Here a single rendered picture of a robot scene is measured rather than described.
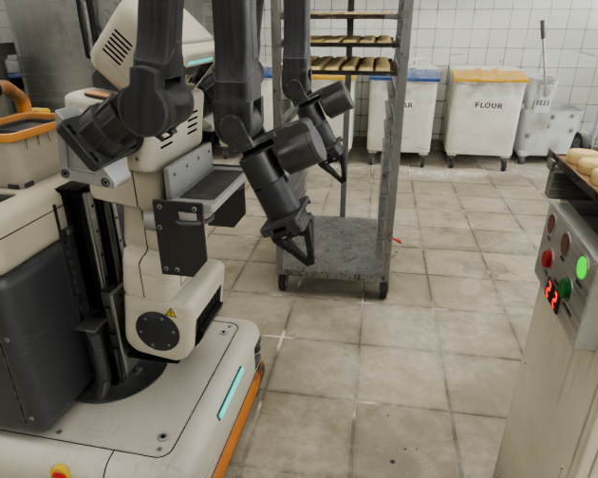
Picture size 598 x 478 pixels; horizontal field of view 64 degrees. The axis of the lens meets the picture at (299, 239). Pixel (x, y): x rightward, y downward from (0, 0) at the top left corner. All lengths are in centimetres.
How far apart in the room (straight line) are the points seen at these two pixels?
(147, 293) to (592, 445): 84
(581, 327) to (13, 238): 97
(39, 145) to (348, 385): 117
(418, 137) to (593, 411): 340
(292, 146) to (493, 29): 407
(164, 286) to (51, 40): 360
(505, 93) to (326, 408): 304
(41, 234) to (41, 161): 17
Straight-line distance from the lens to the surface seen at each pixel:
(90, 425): 127
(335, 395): 166
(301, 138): 70
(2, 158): 113
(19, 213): 106
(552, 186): 95
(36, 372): 117
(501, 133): 415
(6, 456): 131
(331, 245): 228
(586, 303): 77
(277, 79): 183
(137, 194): 102
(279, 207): 73
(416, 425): 161
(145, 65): 75
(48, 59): 453
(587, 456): 87
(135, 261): 105
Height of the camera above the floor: 113
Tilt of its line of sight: 25 degrees down
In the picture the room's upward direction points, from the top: straight up
